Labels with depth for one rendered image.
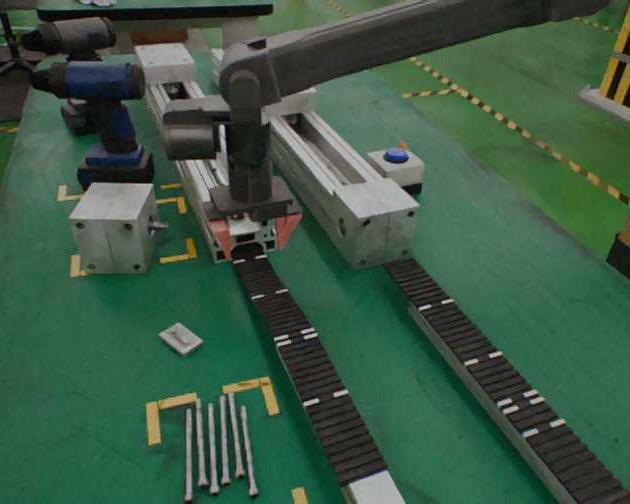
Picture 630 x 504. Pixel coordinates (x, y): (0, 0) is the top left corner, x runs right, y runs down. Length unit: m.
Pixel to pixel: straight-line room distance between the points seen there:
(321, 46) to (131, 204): 0.35
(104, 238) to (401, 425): 0.47
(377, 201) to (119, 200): 0.37
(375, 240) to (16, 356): 0.49
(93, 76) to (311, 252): 0.45
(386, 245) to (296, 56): 0.32
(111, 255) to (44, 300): 0.10
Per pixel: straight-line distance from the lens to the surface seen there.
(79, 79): 0.98
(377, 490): 0.55
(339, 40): 0.64
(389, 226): 0.79
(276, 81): 0.64
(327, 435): 0.57
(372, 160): 1.01
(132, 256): 0.82
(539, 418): 0.63
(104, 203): 0.83
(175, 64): 1.29
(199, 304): 0.76
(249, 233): 0.82
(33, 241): 0.96
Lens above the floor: 1.28
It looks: 36 degrees down
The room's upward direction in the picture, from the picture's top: 2 degrees clockwise
